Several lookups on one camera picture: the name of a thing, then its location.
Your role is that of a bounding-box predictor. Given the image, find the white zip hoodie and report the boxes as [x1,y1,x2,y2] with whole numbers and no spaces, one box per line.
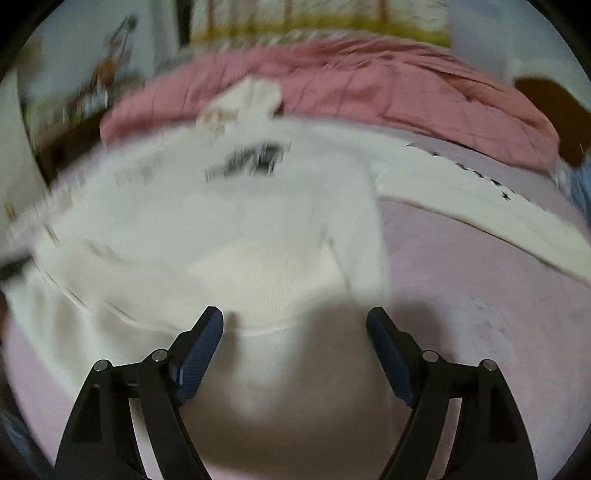
[5,103,590,414]

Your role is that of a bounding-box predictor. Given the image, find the pink bed sheet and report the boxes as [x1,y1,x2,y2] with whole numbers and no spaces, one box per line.
[4,123,590,479]

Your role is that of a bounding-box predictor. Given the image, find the blue floral pillow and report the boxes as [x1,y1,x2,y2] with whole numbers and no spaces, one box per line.
[553,157,591,225]

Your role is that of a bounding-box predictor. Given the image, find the dark wooden desk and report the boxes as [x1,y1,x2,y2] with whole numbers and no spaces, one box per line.
[33,110,107,185]

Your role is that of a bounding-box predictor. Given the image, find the pink plaid quilt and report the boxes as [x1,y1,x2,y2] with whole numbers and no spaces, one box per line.
[100,36,559,173]

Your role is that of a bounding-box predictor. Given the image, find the white carved headboard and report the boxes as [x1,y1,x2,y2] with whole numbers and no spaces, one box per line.
[447,27,591,167]

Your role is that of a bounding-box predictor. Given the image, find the tree print curtain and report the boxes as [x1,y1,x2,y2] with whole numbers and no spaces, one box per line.
[188,0,451,47]

